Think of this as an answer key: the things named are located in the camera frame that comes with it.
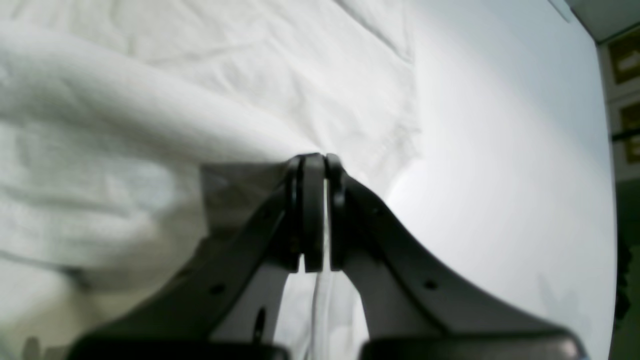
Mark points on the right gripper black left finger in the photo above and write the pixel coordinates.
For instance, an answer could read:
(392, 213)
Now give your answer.
(226, 306)

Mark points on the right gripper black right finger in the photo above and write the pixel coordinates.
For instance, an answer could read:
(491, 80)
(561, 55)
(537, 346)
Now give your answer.
(416, 307)

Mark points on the light grey T-shirt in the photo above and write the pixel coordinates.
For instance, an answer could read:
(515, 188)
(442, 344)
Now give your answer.
(127, 124)

